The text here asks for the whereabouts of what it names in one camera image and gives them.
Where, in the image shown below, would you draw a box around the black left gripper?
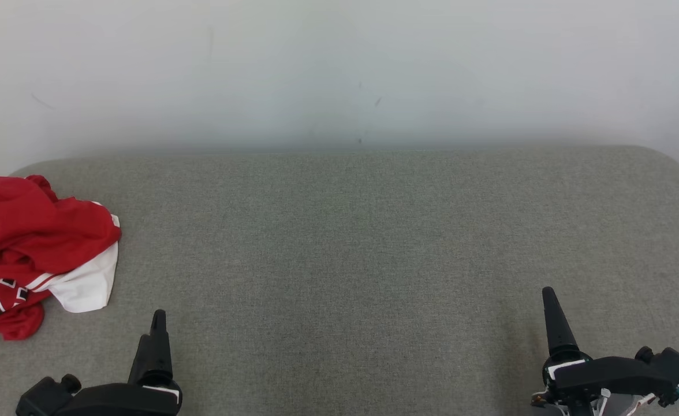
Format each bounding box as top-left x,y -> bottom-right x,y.
121,310 -> 183,416

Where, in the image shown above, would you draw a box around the red shorts white trim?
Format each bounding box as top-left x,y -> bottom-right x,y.
0,175 -> 122,277

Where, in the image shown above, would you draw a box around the grey fabric sofa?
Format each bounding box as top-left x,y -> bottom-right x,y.
0,144 -> 679,416

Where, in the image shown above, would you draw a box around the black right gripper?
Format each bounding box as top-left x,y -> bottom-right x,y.
531,287 -> 613,416

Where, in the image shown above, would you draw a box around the red basketball jersey white sleeves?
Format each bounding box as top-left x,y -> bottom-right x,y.
0,242 -> 120,341

